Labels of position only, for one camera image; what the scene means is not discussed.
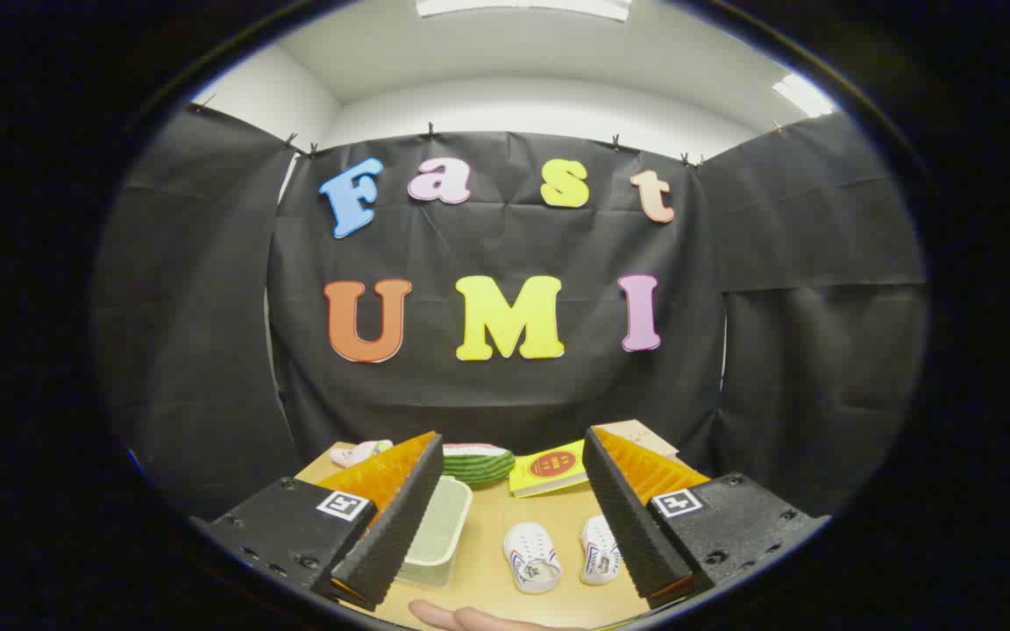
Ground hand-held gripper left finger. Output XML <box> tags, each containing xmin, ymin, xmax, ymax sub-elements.
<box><xmin>194</xmin><ymin>429</ymin><xmax>446</xmax><ymax>613</ymax></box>

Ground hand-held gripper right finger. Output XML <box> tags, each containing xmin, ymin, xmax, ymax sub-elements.
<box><xmin>581</xmin><ymin>426</ymin><xmax>832</xmax><ymax>612</ymax></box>

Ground cream fabric storage box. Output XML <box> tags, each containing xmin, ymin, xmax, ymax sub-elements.
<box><xmin>395</xmin><ymin>476</ymin><xmax>474</xmax><ymax>590</ymax></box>

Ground white canvas shoe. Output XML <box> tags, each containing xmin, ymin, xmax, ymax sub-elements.
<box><xmin>503</xmin><ymin>521</ymin><xmax>563</xmax><ymax>595</ymax></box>
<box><xmin>580</xmin><ymin>514</ymin><xmax>624</xmax><ymax>586</ymax></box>

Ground pink green plush toy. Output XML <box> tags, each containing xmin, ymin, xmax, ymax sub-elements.
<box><xmin>330</xmin><ymin>439</ymin><xmax>394</xmax><ymax>468</ymax></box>

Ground beige book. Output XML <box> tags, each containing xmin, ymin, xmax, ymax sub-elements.
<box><xmin>597</xmin><ymin>420</ymin><xmax>679</xmax><ymax>459</ymax></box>

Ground yellow book red circle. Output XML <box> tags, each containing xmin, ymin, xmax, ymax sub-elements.
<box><xmin>509</xmin><ymin>439</ymin><xmax>592</xmax><ymax>499</ymax></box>

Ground watermelon slice plush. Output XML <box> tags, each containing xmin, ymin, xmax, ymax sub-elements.
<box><xmin>442</xmin><ymin>443</ymin><xmax>516</xmax><ymax>487</ymax></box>

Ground black backdrop cloth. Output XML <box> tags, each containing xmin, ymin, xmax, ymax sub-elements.
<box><xmin>93</xmin><ymin>105</ymin><xmax>927</xmax><ymax>522</ymax></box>

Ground small ceiling light panel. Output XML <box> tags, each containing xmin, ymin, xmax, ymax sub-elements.
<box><xmin>772</xmin><ymin>73</ymin><xmax>837</xmax><ymax>119</ymax></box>

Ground long ceiling light panel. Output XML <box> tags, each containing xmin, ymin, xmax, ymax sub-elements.
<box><xmin>416</xmin><ymin>0</ymin><xmax>633</xmax><ymax>23</ymax></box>

